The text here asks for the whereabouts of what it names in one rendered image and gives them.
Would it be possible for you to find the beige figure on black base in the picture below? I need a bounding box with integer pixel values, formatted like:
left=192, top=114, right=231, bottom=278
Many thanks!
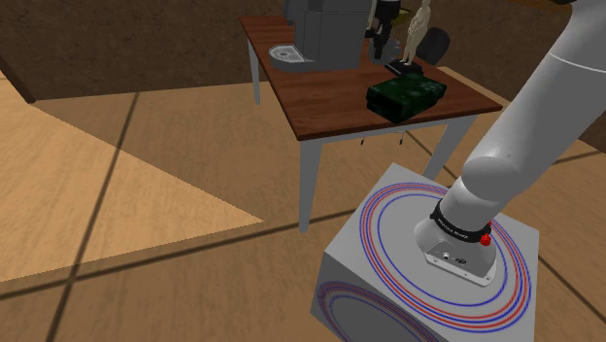
left=385, top=0, right=435, bottom=78

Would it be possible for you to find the black round object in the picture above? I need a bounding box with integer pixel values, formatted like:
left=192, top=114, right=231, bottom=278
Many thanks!
left=416, top=26, right=452, bottom=67

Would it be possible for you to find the grey coffee machine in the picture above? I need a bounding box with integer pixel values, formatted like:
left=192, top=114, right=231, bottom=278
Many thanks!
left=268, top=0, right=374, bottom=74

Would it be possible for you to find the dark green box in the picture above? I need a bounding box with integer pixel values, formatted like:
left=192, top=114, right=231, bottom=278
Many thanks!
left=365, top=71, right=449, bottom=125

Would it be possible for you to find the brown table with grey legs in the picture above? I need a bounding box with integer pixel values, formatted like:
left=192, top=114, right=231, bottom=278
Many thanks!
left=238, top=15, right=504, bottom=234

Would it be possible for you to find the grey robot stand with rings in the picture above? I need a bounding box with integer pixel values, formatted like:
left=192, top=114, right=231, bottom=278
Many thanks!
left=310, top=162, right=541, bottom=342

